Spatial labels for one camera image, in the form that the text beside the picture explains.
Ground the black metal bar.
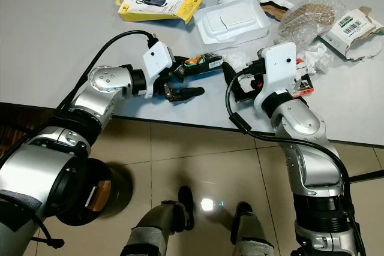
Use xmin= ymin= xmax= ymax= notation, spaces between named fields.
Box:
xmin=344 ymin=168 xmax=384 ymax=183

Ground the red black wrapper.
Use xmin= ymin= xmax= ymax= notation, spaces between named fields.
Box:
xmin=294 ymin=73 xmax=316 ymax=97

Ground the robot left leg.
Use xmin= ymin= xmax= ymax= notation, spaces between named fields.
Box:
xmin=122 ymin=185 xmax=195 ymax=256

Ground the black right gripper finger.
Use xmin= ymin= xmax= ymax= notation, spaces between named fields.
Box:
xmin=221 ymin=62 xmax=241 ymax=92

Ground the black round rubbish bin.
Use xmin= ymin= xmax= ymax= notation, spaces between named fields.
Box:
xmin=78 ymin=160 xmax=134 ymax=213

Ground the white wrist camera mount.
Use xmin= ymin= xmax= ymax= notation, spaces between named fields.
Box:
xmin=142 ymin=41 xmax=178 ymax=98
xmin=258 ymin=42 xmax=298 ymax=104

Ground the white box with barcode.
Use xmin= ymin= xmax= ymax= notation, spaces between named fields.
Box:
xmin=319 ymin=5 xmax=384 ymax=62

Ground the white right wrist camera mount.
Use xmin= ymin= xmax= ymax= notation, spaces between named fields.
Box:
xmin=258 ymin=42 xmax=298 ymax=104

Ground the white packaging tray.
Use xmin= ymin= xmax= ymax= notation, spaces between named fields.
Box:
xmin=193 ymin=0 xmax=272 ymax=46

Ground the brown cardboard piece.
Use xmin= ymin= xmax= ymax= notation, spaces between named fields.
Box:
xmin=257 ymin=0 xmax=292 ymax=20

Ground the black snack packet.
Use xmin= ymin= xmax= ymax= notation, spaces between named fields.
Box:
xmin=183 ymin=53 xmax=224 ymax=77

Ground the robot right leg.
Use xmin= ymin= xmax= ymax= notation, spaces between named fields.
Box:
xmin=234 ymin=202 xmax=274 ymax=256

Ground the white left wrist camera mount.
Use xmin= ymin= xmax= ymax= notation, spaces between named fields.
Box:
xmin=142 ymin=41 xmax=178 ymax=98

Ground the clear bubble wrap bag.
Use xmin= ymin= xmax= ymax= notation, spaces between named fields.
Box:
xmin=278 ymin=0 xmax=346 ymax=44

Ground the robot leg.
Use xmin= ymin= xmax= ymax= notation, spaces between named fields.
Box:
xmin=122 ymin=185 xmax=195 ymax=256
xmin=234 ymin=202 xmax=274 ymax=256

